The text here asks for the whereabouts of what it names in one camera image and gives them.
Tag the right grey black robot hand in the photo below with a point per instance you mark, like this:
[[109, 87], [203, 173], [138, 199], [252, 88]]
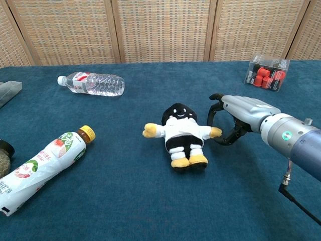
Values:
[[247, 108]]

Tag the black white yellow plush toy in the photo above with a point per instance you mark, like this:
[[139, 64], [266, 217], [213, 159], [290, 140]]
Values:
[[184, 131]]

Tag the clear box with red caps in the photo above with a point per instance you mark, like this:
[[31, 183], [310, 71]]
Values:
[[267, 74]]

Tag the woven rattan folding screen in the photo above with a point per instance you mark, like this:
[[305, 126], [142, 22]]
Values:
[[160, 30]]

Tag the clear plastic water bottle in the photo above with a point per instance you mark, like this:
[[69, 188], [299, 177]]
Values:
[[100, 84]]

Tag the blue cloth table cover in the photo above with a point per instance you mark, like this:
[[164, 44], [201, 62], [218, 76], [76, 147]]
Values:
[[125, 200]]

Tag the white labelled tea drink bottle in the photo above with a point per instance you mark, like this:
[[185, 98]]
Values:
[[47, 163]]

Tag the clear grey plastic box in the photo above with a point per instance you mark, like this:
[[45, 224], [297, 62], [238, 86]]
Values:
[[6, 91]]

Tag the round green jar black lid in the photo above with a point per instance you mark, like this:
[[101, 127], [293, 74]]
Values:
[[3, 160]]

